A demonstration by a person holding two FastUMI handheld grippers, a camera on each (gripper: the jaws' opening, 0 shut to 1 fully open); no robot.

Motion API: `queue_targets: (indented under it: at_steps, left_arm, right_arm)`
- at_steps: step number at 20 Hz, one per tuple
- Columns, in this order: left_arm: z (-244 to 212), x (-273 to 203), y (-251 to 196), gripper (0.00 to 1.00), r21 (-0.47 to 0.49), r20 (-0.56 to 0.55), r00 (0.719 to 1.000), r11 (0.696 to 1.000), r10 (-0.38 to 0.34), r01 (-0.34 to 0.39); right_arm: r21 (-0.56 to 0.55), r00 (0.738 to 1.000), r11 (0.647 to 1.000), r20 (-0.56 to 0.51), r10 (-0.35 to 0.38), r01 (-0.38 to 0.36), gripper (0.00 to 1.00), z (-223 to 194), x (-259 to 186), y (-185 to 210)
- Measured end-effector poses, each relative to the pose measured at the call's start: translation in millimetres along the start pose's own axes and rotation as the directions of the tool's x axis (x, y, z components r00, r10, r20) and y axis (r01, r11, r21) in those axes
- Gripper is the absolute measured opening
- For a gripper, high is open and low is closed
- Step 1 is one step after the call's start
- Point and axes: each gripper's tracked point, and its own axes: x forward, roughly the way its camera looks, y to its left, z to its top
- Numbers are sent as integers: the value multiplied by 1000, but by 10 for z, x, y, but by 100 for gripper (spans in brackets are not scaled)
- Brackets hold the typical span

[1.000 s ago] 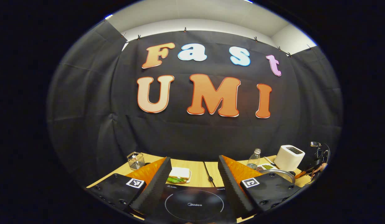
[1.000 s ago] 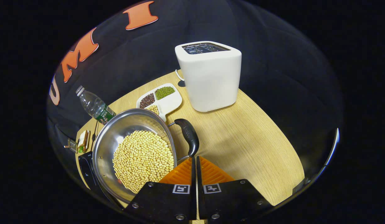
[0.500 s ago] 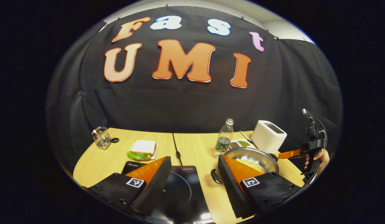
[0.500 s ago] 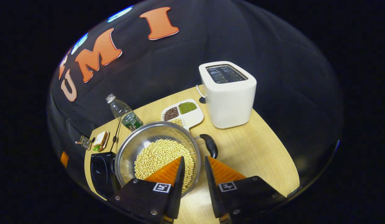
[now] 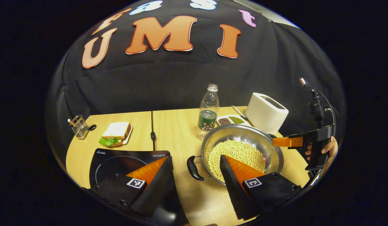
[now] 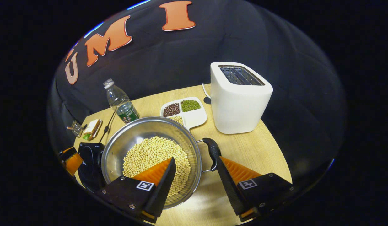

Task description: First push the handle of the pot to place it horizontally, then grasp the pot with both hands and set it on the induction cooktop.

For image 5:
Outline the metal wire holder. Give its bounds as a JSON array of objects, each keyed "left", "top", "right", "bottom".
[{"left": 67, "top": 115, "right": 89, "bottom": 140}]

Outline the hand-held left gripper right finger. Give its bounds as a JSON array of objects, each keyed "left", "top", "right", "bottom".
[{"left": 219, "top": 154, "right": 303, "bottom": 221}]

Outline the white toaster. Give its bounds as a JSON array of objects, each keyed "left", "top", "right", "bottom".
[{"left": 245, "top": 92, "right": 289, "bottom": 135}]

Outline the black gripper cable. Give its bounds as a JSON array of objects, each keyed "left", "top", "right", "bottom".
[{"left": 316, "top": 90, "right": 337, "bottom": 136}]

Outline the black power cable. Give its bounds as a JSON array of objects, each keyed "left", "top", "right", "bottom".
[{"left": 150, "top": 110, "right": 157, "bottom": 152}]

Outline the clear plastic water bottle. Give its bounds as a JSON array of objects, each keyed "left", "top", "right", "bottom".
[{"left": 196, "top": 83, "right": 220, "bottom": 140}]

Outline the black induction cooktop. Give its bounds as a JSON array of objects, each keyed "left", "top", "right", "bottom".
[{"left": 89, "top": 148, "right": 190, "bottom": 226}]

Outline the white divided dish with beans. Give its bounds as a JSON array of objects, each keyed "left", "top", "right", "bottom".
[{"left": 216, "top": 114, "right": 253, "bottom": 128}]

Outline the sandwich with lettuce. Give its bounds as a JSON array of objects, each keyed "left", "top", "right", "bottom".
[{"left": 99, "top": 122, "right": 131, "bottom": 147}]

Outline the slim utensil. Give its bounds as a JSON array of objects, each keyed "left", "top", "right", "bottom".
[{"left": 231, "top": 105, "right": 248, "bottom": 121}]

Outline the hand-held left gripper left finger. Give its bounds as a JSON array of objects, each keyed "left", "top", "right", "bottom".
[{"left": 81, "top": 156, "right": 174, "bottom": 217}]

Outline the steel pot with soybeans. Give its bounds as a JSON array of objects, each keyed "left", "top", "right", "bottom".
[{"left": 187, "top": 123, "right": 284, "bottom": 186}]

